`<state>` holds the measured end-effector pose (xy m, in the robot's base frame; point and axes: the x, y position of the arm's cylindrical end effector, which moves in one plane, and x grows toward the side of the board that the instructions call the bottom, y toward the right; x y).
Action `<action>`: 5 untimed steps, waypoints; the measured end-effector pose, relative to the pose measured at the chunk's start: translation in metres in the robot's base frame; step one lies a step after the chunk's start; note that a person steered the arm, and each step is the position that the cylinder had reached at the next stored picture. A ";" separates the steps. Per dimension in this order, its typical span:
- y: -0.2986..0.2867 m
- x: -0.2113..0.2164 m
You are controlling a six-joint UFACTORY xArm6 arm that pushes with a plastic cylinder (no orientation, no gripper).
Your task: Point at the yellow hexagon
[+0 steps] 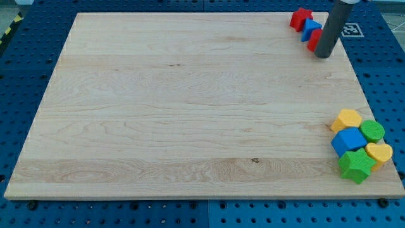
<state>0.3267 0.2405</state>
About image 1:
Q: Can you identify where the yellow hexagon block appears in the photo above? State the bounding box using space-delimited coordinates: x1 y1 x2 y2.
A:
330 109 363 133

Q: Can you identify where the light wooden board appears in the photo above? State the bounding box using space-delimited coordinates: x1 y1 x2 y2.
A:
4 13 404 201

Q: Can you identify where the red star block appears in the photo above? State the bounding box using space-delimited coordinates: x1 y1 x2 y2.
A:
289 8 313 32

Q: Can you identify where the red round block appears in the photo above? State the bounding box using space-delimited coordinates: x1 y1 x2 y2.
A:
307 28 323 52

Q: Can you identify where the blue triangle block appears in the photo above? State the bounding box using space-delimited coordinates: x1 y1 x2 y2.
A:
301 18 322 42

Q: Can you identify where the blue cube block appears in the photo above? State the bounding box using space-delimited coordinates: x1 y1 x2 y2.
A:
331 127 368 157

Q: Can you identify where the green star block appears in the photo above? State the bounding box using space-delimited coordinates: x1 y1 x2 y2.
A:
338 148 377 184

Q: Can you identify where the grey cylindrical pointer tool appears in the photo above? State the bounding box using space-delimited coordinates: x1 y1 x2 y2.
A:
314 0 359 58

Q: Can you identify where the white fiducial marker tag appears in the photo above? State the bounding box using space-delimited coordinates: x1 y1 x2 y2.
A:
341 22 364 37

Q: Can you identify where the green cylinder block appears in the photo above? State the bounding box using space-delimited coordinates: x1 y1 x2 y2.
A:
359 120 385 143

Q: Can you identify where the yellow heart block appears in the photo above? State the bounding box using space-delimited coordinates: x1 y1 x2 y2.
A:
365 142 394 172

